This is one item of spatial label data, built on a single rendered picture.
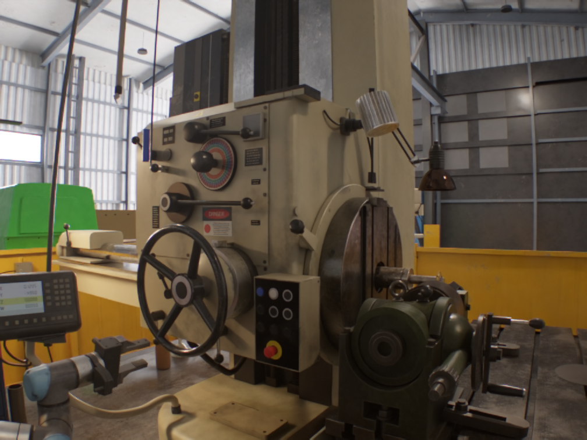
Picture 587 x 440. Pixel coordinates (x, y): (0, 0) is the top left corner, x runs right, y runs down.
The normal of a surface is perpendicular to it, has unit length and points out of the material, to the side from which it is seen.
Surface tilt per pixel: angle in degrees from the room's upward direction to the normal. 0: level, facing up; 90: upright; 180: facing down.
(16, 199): 85
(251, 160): 90
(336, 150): 90
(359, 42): 90
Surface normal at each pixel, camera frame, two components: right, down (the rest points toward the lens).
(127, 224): 0.82, 0.00
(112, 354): 0.80, 0.28
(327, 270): -0.55, -0.15
